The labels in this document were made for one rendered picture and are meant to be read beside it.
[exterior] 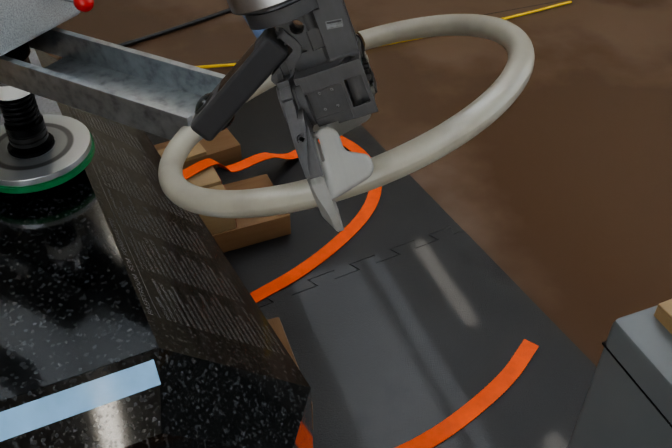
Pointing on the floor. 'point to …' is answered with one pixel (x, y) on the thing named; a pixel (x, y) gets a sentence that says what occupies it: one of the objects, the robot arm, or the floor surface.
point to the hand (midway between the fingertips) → (336, 196)
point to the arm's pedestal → (630, 388)
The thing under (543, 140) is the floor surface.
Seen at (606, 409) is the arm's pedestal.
